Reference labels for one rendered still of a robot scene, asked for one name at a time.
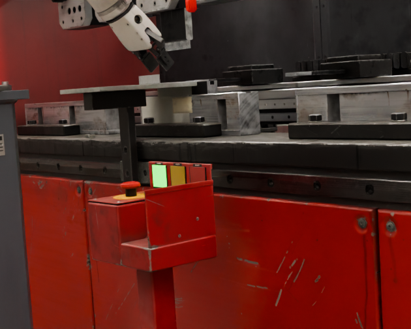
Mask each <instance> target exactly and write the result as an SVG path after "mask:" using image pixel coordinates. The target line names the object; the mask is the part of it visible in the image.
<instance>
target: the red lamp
mask: <svg viewBox="0 0 411 329"><path fill-rule="evenodd" d="M205 180H206V175H205V168H202V167H190V182H191V183H194V182H199V181H205Z"/></svg>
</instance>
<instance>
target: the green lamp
mask: <svg viewBox="0 0 411 329"><path fill-rule="evenodd" d="M152 169H153V186H154V187H167V182H166V166H164V165H152Z"/></svg>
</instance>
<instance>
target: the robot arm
mask: <svg viewBox="0 0 411 329"><path fill-rule="evenodd" d="M87 1H88V2H89V4H90V5H91V6H92V7H93V9H94V10H95V11H96V13H97V14H98V15H99V16H100V17H101V19H102V20H103V21H106V22H107V23H108V24H109V25H110V27H111V28H112V30H113V32H114V33H115V34H116V36H117V37H118V39H119V40H120V41H121V43H122V44H123V45H124V47H125V48H126V49H127V50H129V51H131V52H132V53H133V54H134V55H136V57H137V58H138V59H139V60H141V62H142V63H143V64H144V65H145V67H146V68H147V69H148V71H149V72H153V71H154V70H155V69H156V68H157V67H158V65H159V64H160V65H161V67H162V68H163V69H164V70H165V71H168V69H169V68H170V67H171V66H172V65H173V64H174V61H173V60H172V58H171V57H170V56H169V55H168V53H167V52H166V48H165V47H164V39H163V38H161V36H162V35H161V33H160V31H159V30H158V29H157V28H156V27H155V25H154V24H153V23H152V21H151V20H150V19H149V18H148V17H147V16H146V15H145V14H144V13H143V12H142V11H141V10H140V9H139V8H138V7H137V6H136V5H134V3H133V2H132V0H87ZM151 41H153V42H154V43H153V44H150V42H151ZM155 45H157V51H156V50H155V49H154V48H153V47H154V46H155ZM147 49H148V50H149V51H151V52H152V53H153V54H154V55H155V56H156V57H157V58H156V59H155V58H154V57H153V55H152V54H151V52H147ZM158 62H159V63H158ZM0 91H12V85H10V84H8V82H2V85H0Z"/></svg>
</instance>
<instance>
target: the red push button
mask: <svg viewBox="0 0 411 329"><path fill-rule="evenodd" d="M140 186H141V185H140V182H138V181H126V182H123V183H122V184H121V188H122V189H125V194H126V197H132V196H137V192H136V188H139V187H140Z"/></svg>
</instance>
